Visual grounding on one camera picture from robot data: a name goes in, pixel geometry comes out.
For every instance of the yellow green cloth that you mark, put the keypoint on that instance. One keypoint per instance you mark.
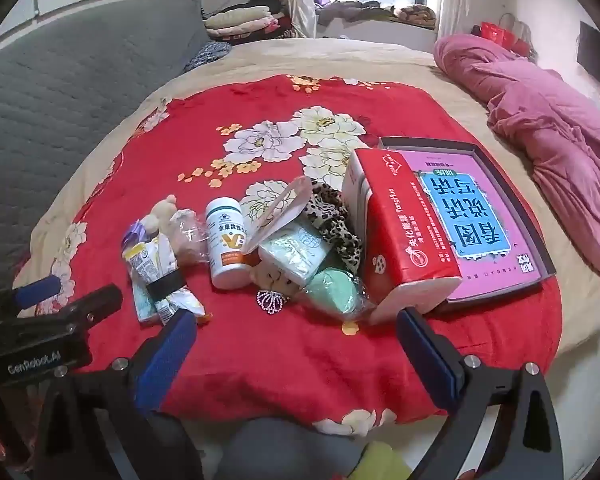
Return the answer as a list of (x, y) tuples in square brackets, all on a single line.
[(380, 462)]

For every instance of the red gift bags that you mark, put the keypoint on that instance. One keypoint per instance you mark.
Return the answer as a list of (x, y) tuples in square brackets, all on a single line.
[(502, 37)]

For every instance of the folded clothes pile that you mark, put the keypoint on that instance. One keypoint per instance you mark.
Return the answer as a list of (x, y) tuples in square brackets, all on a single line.
[(240, 17)]

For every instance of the teddy bear with purple ribbon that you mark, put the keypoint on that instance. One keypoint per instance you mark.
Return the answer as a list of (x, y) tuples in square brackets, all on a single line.
[(166, 210)]

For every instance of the white supplement bottle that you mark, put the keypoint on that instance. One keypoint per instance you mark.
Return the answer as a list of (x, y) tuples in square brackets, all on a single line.
[(227, 245)]

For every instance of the packet bundle with black band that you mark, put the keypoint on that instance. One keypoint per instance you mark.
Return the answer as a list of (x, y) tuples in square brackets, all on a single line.
[(162, 285)]

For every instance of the pale floral cloth pack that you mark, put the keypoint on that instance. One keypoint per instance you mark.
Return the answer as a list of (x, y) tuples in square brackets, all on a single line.
[(292, 255)]

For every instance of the red floral blanket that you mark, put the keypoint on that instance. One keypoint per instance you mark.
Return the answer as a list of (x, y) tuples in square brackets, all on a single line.
[(290, 360)]

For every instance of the dark grey shallow box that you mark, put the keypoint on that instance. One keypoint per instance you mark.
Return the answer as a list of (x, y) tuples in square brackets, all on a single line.
[(522, 200)]

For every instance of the grey quilted cushion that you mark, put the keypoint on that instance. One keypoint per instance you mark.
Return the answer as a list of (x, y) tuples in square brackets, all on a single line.
[(60, 95)]

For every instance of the heap of dark clothes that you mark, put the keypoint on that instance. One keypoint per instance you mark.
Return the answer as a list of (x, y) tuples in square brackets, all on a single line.
[(360, 10)]

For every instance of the pink and blue book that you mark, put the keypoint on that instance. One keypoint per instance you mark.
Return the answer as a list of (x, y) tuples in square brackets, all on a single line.
[(475, 220)]

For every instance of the pink quilt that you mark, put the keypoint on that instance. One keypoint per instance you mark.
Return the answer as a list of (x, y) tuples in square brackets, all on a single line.
[(555, 125)]

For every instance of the clear plastic bag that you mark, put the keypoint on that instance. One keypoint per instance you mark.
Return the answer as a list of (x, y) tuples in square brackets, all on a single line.
[(191, 235)]

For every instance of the teddy bear with pink dress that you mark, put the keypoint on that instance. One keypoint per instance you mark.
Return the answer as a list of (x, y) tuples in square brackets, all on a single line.
[(275, 280)]

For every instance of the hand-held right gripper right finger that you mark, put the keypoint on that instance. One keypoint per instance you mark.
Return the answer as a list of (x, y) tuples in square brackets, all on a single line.
[(430, 360)]

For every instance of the red tissue pack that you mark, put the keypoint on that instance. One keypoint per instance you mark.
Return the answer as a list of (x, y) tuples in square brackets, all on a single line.
[(395, 230)]

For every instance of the beige bed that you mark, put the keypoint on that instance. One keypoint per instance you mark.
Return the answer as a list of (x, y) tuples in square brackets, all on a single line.
[(430, 90)]

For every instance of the leopard print scrunchie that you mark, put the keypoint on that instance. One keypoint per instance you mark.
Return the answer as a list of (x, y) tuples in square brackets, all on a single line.
[(337, 232)]

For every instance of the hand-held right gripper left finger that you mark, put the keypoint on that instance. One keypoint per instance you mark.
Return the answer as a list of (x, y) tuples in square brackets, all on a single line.
[(166, 355)]

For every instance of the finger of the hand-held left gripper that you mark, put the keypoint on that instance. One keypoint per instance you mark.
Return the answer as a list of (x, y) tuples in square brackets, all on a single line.
[(87, 307), (36, 291)]

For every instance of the green makeup sponge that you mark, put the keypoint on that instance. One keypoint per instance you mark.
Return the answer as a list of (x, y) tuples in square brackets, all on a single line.
[(332, 292)]

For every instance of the grey cloth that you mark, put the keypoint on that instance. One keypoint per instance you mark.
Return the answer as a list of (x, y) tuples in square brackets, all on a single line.
[(280, 450)]

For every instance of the blue patterned pillow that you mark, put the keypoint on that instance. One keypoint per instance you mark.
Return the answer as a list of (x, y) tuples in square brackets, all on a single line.
[(207, 55)]

